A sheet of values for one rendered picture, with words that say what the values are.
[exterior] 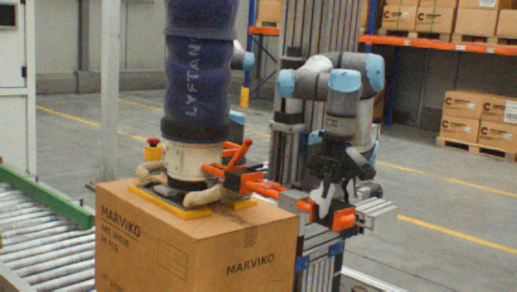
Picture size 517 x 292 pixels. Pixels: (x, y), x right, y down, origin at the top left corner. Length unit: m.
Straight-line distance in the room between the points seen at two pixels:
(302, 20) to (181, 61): 0.82
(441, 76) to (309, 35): 8.26
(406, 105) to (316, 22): 8.50
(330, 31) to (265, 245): 0.99
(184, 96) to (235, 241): 0.46
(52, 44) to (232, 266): 10.54
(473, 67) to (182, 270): 9.04
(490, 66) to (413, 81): 1.38
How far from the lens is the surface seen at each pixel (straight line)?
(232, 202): 1.80
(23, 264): 2.75
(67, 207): 3.19
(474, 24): 8.96
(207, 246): 1.57
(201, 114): 1.71
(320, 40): 2.33
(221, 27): 1.70
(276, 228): 1.74
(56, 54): 12.04
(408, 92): 10.75
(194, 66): 1.71
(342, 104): 1.34
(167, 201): 1.77
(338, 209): 1.39
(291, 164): 2.37
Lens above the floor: 1.65
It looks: 12 degrees down
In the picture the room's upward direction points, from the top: 4 degrees clockwise
